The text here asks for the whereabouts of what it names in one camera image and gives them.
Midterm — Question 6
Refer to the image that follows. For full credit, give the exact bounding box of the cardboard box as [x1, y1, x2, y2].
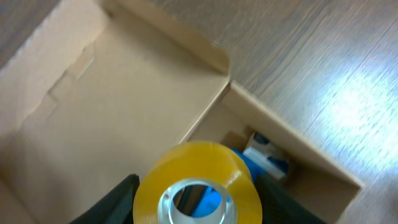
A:
[1, 1, 363, 223]

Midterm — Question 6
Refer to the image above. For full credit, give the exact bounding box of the blue whiteboard eraser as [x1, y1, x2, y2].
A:
[190, 147, 266, 218]

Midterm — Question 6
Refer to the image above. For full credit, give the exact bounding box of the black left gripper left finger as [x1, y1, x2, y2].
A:
[70, 174, 140, 224]

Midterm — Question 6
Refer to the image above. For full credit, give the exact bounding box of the yellow tape roll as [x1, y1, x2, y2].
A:
[132, 141, 262, 223]

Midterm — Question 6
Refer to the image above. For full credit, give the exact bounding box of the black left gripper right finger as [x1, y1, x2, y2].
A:
[255, 174, 325, 224]

